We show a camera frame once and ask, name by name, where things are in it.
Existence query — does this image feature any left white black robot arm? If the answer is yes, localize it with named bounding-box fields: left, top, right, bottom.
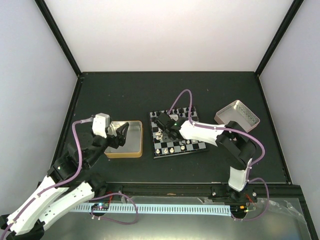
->
left=0, top=117, right=129, bottom=240

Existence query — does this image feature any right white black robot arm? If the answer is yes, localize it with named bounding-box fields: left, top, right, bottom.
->
left=155, top=118, right=257, bottom=202

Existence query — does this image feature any small green circuit board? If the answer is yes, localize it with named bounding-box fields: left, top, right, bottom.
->
left=91, top=203, right=109, bottom=211

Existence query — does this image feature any gold metal tin tray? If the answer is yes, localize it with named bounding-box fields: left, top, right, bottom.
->
left=104, top=120, right=144, bottom=159

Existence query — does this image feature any black and silver chessboard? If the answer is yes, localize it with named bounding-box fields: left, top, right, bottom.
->
left=149, top=110, right=208, bottom=159

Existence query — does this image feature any pink metal tin tray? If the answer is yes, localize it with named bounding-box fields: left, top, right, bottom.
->
left=214, top=100, right=260, bottom=133

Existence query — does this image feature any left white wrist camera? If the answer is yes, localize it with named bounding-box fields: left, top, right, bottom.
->
left=92, top=113, right=111, bottom=139

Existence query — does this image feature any purple cable loop front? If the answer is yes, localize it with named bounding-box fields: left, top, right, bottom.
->
left=90, top=191, right=139, bottom=225

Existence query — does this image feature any light blue cable duct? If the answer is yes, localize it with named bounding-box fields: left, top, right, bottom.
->
left=71, top=202, right=231, bottom=217

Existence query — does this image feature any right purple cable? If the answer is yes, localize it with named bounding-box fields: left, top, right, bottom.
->
left=168, top=89, right=266, bottom=166

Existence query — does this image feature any black aluminium frame left post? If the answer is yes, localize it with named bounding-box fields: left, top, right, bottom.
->
left=34, top=0, right=82, bottom=77

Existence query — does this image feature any black aluminium frame post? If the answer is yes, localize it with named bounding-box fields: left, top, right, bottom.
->
left=34, top=0, right=82, bottom=77
left=254, top=0, right=304, bottom=77

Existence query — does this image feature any black aluminium frame right post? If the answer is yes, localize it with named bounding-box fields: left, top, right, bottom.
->
left=254, top=0, right=304, bottom=77

